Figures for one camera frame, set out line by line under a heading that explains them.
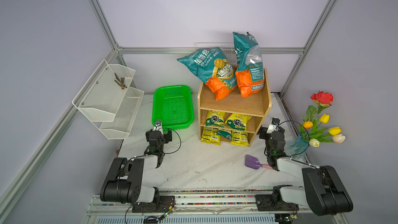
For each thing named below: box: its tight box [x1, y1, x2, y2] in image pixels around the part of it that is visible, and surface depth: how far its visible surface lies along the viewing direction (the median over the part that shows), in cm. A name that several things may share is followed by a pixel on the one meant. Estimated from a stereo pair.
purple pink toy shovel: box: [245, 154, 275, 171], surface depth 88 cm
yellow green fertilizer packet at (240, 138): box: [230, 130, 250, 147], surface depth 95 cm
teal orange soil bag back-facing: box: [232, 31, 265, 97], surface depth 68 cm
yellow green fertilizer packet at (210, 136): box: [200, 126, 222, 146], surface depth 94 cm
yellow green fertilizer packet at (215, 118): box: [205, 109, 227, 128], surface depth 84 cm
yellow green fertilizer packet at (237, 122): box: [224, 113, 252, 132], surface depth 83 cm
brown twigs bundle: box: [114, 72, 128, 90], surface depth 86 cm
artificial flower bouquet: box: [298, 91, 346, 148], surface depth 72 cm
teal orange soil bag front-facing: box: [176, 47, 238, 101], surface depth 72 cm
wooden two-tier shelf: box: [197, 68, 273, 146], surface depth 74 cm
